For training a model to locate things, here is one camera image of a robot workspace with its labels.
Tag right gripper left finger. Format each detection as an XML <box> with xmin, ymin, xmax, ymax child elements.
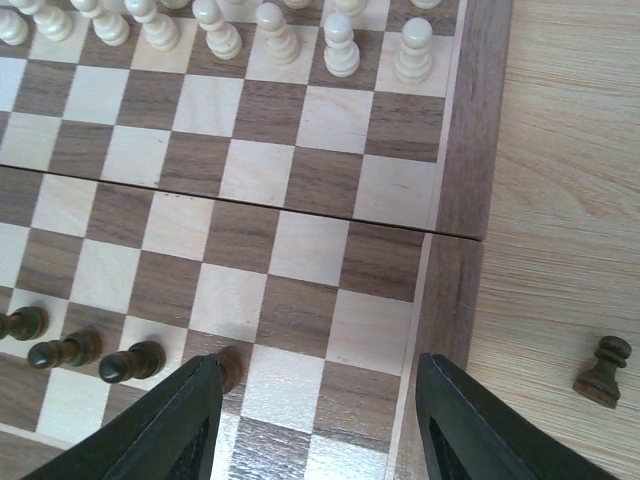
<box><xmin>25</xmin><ymin>354</ymin><xmax>223</xmax><ymax>479</ymax></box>

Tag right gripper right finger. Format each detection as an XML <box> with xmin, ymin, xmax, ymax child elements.
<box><xmin>416</xmin><ymin>353</ymin><xmax>614</xmax><ymax>480</ymax></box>

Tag dark pawn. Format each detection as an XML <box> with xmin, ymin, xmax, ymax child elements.
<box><xmin>218</xmin><ymin>346</ymin><xmax>245</xmax><ymax>395</ymax></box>
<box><xmin>0</xmin><ymin>306</ymin><xmax>49</xmax><ymax>341</ymax></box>
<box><xmin>98</xmin><ymin>340</ymin><xmax>166</xmax><ymax>384</ymax></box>
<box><xmin>27</xmin><ymin>329</ymin><xmax>102</xmax><ymax>370</ymax></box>

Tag wooden chess board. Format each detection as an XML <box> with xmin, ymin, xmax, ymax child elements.
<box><xmin>1</xmin><ymin>1</ymin><xmax>513</xmax><ymax>479</ymax></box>

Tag white chess piece row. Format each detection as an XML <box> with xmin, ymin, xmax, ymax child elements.
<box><xmin>1</xmin><ymin>1</ymin><xmax>457</xmax><ymax>96</ymax></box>

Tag dark piece right middle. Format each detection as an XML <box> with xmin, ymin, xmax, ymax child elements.
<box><xmin>573</xmin><ymin>336</ymin><xmax>632</xmax><ymax>409</ymax></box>

